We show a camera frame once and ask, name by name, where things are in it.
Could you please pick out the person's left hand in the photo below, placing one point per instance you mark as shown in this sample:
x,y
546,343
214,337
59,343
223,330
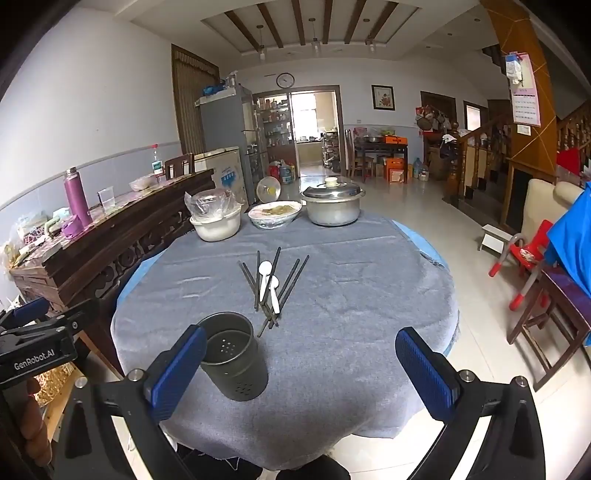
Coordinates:
x,y
34,415

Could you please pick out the purple thermos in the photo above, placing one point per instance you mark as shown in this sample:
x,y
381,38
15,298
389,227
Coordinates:
x,y
77,198

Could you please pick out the cream armchair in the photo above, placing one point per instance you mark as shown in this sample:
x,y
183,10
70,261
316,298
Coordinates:
x,y
540,207

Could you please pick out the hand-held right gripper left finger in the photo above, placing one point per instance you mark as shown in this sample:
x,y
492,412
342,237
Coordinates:
x,y
178,369

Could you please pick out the steel pot lid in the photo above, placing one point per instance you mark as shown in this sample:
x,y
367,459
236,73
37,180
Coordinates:
x,y
332,189

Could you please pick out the grey refrigerator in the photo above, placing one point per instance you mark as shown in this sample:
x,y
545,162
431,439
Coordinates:
x,y
221,124

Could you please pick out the red plastic chair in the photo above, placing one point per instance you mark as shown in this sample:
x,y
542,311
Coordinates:
x,y
526,254

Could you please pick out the grey tablecloth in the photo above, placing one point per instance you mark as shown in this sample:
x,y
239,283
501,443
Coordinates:
x,y
346,300

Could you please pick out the pendant ceiling lamp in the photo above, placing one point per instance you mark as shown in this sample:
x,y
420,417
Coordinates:
x,y
316,46
262,50
371,44

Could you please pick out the round wall clock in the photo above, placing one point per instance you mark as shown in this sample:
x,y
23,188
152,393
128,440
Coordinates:
x,y
285,80

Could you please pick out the dark wooden dining table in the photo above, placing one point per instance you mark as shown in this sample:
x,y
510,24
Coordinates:
x,y
378,148

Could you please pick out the orange box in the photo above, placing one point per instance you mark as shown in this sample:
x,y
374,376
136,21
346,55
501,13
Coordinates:
x,y
395,170

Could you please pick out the blue jacket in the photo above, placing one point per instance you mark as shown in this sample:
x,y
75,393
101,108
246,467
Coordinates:
x,y
575,240

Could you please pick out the red-capped water bottle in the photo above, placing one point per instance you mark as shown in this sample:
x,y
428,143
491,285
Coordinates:
x,y
158,164

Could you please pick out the blue table cover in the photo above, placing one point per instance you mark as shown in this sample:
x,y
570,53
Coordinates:
x,y
415,235

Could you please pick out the dark wooden chair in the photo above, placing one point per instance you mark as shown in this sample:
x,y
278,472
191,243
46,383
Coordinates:
x,y
561,295

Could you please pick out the white floor fan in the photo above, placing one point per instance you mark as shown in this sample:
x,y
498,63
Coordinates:
x,y
268,190

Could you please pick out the large water jug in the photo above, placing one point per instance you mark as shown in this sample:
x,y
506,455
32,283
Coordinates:
x,y
418,168

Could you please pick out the white bowl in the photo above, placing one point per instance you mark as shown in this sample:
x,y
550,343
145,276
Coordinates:
x,y
214,228

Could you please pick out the framed picture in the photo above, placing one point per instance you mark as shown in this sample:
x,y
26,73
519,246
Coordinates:
x,y
383,97

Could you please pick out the pink wall calendar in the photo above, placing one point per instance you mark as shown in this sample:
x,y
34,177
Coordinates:
x,y
526,101

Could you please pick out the pile of black chopsticks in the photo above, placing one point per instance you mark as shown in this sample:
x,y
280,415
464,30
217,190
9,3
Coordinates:
x,y
257,277

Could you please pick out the wooden staircase railing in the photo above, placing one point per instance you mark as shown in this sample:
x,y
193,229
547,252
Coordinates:
x,y
475,152

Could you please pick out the covered bowl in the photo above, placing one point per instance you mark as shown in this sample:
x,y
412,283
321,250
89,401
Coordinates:
x,y
144,183

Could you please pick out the white plastic spoon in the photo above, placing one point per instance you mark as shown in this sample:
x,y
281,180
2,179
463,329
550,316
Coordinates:
x,y
264,272
274,295

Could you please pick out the dark carved wooden sideboard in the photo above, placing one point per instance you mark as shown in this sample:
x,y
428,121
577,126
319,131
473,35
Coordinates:
x,y
92,258

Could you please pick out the steel pot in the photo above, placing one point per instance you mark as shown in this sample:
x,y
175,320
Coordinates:
x,y
332,212

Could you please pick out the wooden chair back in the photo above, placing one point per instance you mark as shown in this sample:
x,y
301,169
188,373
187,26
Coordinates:
x,y
179,165

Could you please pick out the grey metal utensil holder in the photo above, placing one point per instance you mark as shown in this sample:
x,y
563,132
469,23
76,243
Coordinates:
x,y
240,374

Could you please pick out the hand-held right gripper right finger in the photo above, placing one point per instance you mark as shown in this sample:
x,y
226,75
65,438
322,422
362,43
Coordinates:
x,y
425,378

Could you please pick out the white chest freezer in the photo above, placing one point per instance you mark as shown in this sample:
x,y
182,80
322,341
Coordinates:
x,y
224,173

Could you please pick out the patterned bowl of food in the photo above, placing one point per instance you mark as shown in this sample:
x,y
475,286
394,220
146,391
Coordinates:
x,y
274,214

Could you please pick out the clear plastic cup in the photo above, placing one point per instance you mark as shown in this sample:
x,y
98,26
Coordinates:
x,y
106,198

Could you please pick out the orange wooden pillar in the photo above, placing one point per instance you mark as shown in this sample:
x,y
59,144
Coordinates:
x,y
547,138

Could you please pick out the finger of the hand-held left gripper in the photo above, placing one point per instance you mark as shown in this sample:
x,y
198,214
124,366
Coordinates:
x,y
30,309
64,319

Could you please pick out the white step stool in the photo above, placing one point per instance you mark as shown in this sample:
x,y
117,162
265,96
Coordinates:
x,y
496,233

